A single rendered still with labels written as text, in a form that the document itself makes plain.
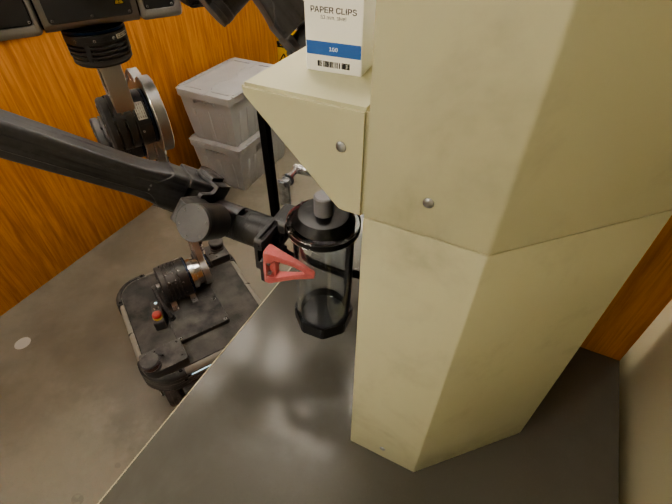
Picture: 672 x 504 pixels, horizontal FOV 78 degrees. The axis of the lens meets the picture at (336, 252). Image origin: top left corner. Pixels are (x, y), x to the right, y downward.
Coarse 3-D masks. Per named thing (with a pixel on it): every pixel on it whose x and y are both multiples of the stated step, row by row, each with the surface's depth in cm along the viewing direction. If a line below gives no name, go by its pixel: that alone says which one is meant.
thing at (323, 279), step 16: (288, 224) 59; (304, 240) 57; (336, 240) 57; (304, 256) 60; (320, 256) 59; (336, 256) 59; (320, 272) 61; (336, 272) 62; (304, 288) 65; (320, 288) 63; (336, 288) 64; (304, 304) 68; (320, 304) 66; (336, 304) 67; (304, 320) 71; (320, 320) 69; (336, 320) 70
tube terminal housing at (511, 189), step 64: (384, 0) 25; (448, 0) 24; (512, 0) 22; (576, 0) 21; (640, 0) 22; (384, 64) 28; (448, 64) 26; (512, 64) 24; (576, 64) 24; (640, 64) 25; (384, 128) 31; (448, 128) 28; (512, 128) 26; (576, 128) 27; (640, 128) 29; (384, 192) 34; (448, 192) 31; (512, 192) 29; (576, 192) 32; (640, 192) 34; (384, 256) 39; (448, 256) 35; (512, 256) 34; (576, 256) 38; (640, 256) 42; (384, 320) 45; (448, 320) 40; (512, 320) 42; (576, 320) 47; (384, 384) 53; (448, 384) 47; (512, 384) 54; (384, 448) 65; (448, 448) 63
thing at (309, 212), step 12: (324, 192) 57; (312, 204) 60; (324, 204) 56; (300, 216) 58; (312, 216) 58; (324, 216) 58; (336, 216) 58; (348, 216) 58; (300, 228) 57; (312, 228) 57; (324, 228) 56; (336, 228) 57; (348, 228) 58; (324, 240) 57
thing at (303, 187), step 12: (276, 144) 74; (276, 156) 76; (288, 156) 75; (276, 168) 78; (288, 168) 77; (300, 168) 76; (300, 180) 78; (312, 180) 76; (300, 192) 79; (312, 192) 78; (360, 216) 78; (288, 240) 90; (360, 240) 82; (360, 252) 84; (360, 264) 86
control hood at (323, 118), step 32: (288, 64) 37; (256, 96) 34; (288, 96) 33; (320, 96) 32; (352, 96) 32; (288, 128) 35; (320, 128) 33; (352, 128) 32; (320, 160) 35; (352, 160) 34; (352, 192) 36
